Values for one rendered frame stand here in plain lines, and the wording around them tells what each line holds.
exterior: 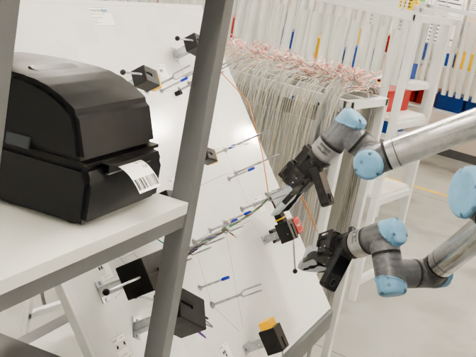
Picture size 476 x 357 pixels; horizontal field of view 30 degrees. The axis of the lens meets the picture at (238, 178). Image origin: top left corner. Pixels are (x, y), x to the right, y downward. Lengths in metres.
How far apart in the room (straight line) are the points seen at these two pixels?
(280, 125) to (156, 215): 1.94
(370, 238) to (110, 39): 0.82
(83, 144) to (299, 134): 2.01
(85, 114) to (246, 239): 1.24
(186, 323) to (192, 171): 0.43
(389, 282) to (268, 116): 1.17
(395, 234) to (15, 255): 1.32
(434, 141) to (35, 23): 0.99
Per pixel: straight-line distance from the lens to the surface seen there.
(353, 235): 2.34
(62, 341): 2.44
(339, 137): 2.38
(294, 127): 3.23
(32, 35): 1.98
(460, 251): 2.24
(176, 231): 1.48
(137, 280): 1.71
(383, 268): 2.27
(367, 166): 2.24
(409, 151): 2.25
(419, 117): 5.56
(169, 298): 1.51
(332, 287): 2.37
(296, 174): 2.43
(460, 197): 1.99
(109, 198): 1.28
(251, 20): 5.49
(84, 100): 1.27
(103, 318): 1.79
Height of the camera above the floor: 1.86
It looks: 14 degrees down
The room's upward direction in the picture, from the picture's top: 11 degrees clockwise
